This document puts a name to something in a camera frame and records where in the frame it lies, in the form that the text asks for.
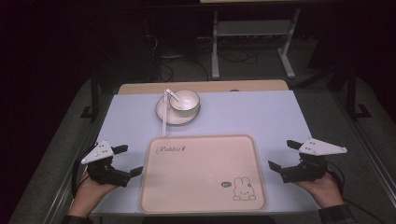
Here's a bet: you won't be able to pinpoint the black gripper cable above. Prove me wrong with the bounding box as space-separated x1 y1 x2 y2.
70 146 98 199
325 161 387 224

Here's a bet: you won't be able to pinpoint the black floor cables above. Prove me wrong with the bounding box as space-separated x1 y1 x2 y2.
141 14 260 82

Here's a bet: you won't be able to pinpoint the white round plate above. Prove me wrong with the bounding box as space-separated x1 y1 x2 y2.
155 94 202 127

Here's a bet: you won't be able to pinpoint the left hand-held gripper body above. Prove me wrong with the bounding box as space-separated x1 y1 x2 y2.
80 139 132 189

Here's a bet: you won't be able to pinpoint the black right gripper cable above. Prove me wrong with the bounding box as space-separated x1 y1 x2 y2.
325 161 387 224

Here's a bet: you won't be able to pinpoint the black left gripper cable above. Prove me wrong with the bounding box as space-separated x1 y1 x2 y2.
70 146 98 199

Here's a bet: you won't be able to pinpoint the white metal table frame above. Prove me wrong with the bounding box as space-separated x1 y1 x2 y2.
210 7 302 80

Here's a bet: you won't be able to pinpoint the beige rabbit print tray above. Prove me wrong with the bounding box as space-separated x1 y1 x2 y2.
138 133 268 216

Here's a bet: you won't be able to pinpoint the pale blue table mat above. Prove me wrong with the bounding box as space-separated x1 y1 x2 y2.
91 90 322 217

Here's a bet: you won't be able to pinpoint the white ceramic bowl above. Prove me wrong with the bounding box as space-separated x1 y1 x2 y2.
168 89 201 114

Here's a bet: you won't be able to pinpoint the person's left hand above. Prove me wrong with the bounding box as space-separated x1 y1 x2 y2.
67 172 120 218

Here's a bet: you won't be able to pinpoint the black metal stand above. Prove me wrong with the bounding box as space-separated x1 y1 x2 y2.
345 66 374 121
79 74 103 121

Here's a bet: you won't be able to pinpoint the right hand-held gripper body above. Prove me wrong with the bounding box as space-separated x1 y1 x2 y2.
279 137 348 184

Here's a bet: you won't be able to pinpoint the person's right hand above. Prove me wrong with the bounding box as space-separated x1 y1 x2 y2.
293 172 346 209

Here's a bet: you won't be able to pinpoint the white ceramic spoon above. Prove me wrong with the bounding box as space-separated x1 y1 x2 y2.
164 88 196 108

